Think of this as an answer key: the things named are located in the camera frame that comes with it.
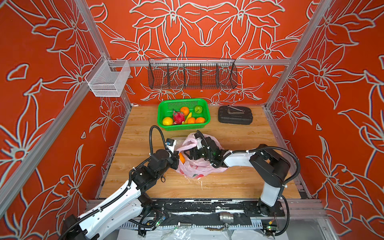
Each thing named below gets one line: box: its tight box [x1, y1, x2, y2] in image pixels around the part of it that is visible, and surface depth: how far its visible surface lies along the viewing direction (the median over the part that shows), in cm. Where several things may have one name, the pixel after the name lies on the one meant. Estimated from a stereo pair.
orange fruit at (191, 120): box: [187, 117, 196, 124], surface depth 105 cm
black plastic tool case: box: [218, 105, 253, 125], surface depth 108 cm
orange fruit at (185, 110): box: [180, 107, 189, 116], surface depth 114 cm
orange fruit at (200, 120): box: [195, 117, 205, 123], surface depth 105 cm
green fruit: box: [194, 105, 203, 114], surface depth 112 cm
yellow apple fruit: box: [162, 116, 173, 126], surface depth 105 cm
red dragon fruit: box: [172, 110, 186, 125], surface depth 105 cm
